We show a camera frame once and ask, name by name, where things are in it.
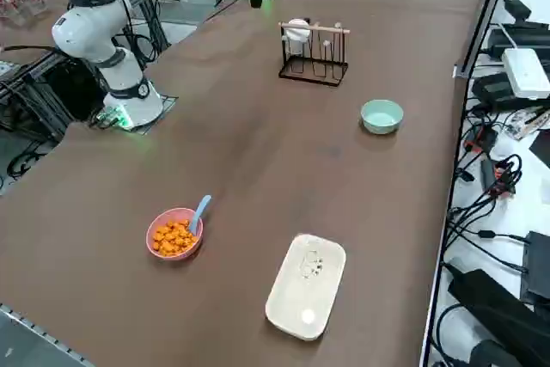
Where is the blue plastic spoon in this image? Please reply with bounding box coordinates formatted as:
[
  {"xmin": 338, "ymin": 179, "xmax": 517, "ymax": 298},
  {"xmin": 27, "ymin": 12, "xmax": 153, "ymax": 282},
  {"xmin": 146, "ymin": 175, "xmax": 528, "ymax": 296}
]
[{"xmin": 187, "ymin": 194, "xmax": 212, "ymax": 235}]

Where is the green bowl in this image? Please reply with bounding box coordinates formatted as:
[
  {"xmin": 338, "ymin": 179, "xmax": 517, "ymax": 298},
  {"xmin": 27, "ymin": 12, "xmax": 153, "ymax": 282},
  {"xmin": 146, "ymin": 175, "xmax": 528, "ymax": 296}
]
[{"xmin": 359, "ymin": 99, "xmax": 405, "ymax": 136}]

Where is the orange popcorn pile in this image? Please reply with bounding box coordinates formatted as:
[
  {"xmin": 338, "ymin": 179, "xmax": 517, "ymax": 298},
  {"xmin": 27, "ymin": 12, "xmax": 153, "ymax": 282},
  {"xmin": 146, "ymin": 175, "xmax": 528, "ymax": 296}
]
[{"xmin": 152, "ymin": 219, "xmax": 199, "ymax": 255}]

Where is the pink bowl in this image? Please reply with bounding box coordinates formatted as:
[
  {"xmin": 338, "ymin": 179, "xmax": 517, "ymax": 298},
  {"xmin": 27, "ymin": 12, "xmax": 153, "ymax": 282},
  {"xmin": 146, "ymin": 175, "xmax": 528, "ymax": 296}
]
[{"xmin": 145, "ymin": 207, "xmax": 205, "ymax": 260}]

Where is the white mug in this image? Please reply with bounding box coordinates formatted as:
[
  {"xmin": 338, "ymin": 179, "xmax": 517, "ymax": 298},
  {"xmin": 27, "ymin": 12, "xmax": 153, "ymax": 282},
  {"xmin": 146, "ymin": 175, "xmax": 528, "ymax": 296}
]
[{"xmin": 284, "ymin": 18, "xmax": 312, "ymax": 58}]

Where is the black power brick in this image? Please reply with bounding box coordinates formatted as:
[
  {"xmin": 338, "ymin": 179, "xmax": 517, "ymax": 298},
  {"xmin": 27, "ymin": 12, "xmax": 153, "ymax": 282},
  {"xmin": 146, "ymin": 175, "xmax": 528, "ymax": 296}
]
[
  {"xmin": 503, "ymin": 0, "xmax": 533, "ymax": 20},
  {"xmin": 471, "ymin": 72, "xmax": 516, "ymax": 113}
]

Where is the small circuit board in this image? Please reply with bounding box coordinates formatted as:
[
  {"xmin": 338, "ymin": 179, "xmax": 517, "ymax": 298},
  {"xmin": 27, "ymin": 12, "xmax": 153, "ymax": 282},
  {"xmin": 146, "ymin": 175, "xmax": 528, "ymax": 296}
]
[{"xmin": 506, "ymin": 107, "xmax": 550, "ymax": 141}]

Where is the beige rectangular lidded box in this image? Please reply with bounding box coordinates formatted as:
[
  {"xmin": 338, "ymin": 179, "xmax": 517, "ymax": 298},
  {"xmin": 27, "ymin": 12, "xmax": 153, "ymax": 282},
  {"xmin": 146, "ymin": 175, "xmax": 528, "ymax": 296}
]
[{"xmin": 265, "ymin": 233, "xmax": 347, "ymax": 341}]

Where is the black rectangular box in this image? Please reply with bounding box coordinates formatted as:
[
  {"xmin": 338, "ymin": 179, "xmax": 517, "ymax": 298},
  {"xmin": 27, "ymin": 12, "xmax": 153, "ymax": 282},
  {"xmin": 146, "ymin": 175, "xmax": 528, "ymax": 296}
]
[{"xmin": 519, "ymin": 231, "xmax": 550, "ymax": 306}]

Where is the large black adapter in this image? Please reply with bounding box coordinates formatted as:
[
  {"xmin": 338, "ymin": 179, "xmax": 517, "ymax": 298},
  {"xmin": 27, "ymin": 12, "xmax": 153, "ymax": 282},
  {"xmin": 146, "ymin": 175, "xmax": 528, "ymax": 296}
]
[{"xmin": 446, "ymin": 269, "xmax": 550, "ymax": 367}]

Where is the black wire cup rack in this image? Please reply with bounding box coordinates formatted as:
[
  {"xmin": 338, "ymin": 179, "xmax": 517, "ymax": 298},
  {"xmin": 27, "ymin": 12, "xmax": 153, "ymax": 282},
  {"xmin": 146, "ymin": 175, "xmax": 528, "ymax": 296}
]
[{"xmin": 278, "ymin": 21, "xmax": 351, "ymax": 88}]

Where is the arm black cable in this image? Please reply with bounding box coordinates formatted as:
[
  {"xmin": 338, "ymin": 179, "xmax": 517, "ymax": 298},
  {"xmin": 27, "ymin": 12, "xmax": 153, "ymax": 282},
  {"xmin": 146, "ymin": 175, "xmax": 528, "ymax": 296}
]
[{"xmin": 64, "ymin": 0, "xmax": 173, "ymax": 67}]

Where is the aluminium camera post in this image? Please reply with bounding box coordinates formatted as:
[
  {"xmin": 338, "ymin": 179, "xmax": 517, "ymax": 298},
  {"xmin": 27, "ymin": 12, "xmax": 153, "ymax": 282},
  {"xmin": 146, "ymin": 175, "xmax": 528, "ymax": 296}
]
[{"xmin": 461, "ymin": 0, "xmax": 518, "ymax": 68}]

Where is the white post bracket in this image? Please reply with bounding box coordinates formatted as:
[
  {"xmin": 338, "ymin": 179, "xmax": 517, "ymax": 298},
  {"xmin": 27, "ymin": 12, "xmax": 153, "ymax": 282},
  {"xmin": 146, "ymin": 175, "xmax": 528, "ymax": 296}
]
[{"xmin": 451, "ymin": 61, "xmax": 474, "ymax": 81}]

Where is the aluminium table edge rail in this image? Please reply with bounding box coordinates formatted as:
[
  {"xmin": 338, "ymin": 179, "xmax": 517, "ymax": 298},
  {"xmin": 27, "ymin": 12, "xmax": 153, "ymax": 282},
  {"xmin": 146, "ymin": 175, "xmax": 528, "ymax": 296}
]
[{"xmin": 0, "ymin": 302, "xmax": 95, "ymax": 367}]

